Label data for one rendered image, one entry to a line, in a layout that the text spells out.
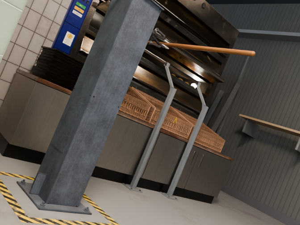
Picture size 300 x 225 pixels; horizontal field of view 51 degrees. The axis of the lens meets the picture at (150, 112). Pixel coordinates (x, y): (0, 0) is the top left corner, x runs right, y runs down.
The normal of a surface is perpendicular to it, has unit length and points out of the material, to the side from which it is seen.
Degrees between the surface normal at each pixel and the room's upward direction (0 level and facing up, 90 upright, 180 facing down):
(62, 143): 90
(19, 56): 90
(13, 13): 90
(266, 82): 90
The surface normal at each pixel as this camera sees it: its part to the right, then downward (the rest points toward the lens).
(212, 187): 0.59, 0.22
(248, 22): -0.66, -0.30
